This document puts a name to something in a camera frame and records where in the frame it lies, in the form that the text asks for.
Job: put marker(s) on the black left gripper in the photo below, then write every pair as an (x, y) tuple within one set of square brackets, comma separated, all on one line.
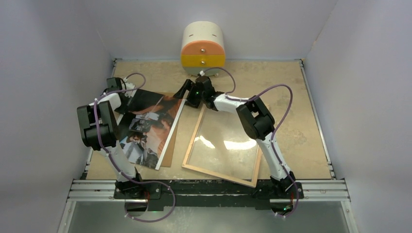
[(120, 110)]

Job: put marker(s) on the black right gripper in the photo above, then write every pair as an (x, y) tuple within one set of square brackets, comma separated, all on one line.
[(188, 85)]

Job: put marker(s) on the glossy printed photo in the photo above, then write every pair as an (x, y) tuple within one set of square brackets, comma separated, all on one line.
[(146, 127)]

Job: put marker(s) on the clear acrylic frame sheet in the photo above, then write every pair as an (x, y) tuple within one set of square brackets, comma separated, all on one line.
[(222, 148)]

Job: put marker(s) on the brown cardboard backing board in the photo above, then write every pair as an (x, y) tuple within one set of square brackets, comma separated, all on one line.
[(170, 151)]

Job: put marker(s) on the wooden picture frame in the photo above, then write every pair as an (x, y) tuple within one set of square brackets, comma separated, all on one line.
[(193, 144)]

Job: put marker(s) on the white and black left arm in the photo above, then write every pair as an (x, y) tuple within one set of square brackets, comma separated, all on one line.
[(99, 131)]

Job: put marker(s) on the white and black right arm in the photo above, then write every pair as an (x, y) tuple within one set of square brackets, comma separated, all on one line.
[(256, 120)]

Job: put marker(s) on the small colourful drawer cabinet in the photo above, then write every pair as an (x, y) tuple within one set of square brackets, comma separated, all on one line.
[(202, 48)]

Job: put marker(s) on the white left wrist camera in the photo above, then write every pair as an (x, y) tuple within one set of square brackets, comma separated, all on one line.
[(130, 89)]

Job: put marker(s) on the black and aluminium base rail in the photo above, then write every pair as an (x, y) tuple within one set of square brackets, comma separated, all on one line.
[(211, 193)]

